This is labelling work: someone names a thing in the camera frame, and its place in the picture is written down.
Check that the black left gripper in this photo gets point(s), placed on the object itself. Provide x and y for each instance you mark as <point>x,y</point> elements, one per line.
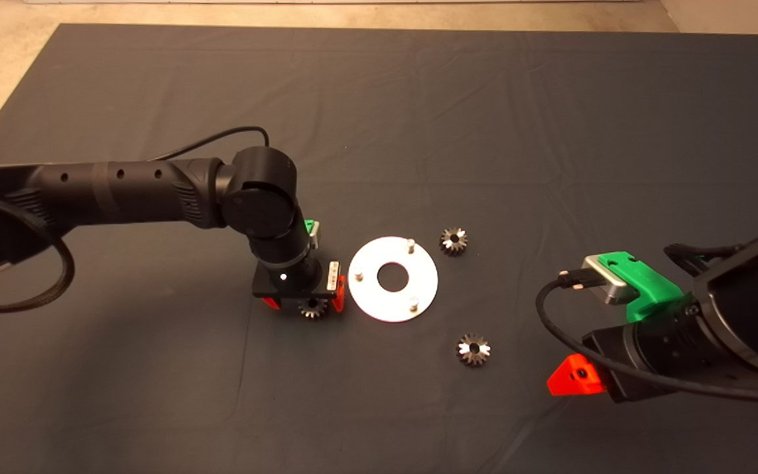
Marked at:
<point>293,280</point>

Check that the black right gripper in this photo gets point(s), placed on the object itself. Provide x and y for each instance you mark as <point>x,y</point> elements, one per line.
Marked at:
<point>662,336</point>

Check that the steel planetary gear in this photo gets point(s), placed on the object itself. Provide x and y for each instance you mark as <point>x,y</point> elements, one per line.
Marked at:
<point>466,354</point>
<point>305,309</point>
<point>448,245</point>

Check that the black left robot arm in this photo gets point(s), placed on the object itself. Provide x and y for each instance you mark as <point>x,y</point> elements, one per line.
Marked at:
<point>122,191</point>

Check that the round metal carrier plate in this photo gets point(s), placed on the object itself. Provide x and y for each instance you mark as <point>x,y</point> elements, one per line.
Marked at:
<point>366,296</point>

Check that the dark grey table cloth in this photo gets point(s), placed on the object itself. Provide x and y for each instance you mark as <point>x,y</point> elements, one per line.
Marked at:
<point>379,99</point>

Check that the silver left camera box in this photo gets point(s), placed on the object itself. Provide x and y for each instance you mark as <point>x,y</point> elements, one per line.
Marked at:
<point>315,238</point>

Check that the silver camera box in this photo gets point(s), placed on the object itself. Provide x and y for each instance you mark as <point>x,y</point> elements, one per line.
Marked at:
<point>612,289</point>
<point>315,238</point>

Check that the green left camera mount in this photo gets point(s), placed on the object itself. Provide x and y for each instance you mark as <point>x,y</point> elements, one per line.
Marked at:
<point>307,227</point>

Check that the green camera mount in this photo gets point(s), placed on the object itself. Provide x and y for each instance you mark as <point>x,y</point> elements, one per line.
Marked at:
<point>307,227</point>
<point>649,284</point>

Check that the silver right camera box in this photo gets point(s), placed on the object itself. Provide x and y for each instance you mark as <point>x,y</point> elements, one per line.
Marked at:
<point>612,289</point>

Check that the green right camera mount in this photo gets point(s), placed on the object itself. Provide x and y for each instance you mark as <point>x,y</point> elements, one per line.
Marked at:
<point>649,284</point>

